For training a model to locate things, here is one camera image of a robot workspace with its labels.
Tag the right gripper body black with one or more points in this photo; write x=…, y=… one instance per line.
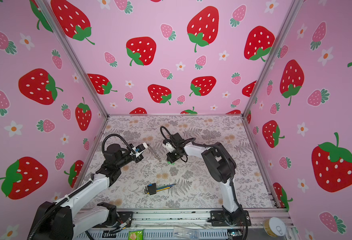
x=173, y=155

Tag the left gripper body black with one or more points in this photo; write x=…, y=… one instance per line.
x=127, y=158

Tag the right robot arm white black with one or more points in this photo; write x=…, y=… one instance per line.
x=221, y=167

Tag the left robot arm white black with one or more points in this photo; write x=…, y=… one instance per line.
x=61, y=219

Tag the green snack packet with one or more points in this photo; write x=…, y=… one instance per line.
x=136, y=235

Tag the clear plastic bag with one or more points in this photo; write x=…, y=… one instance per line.
x=185, y=233

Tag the black connector with coloured wires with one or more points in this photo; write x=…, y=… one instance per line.
x=152, y=189

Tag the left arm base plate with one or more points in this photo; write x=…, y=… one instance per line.
x=118, y=219

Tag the aluminium rail frame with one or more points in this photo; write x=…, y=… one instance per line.
x=158, y=224

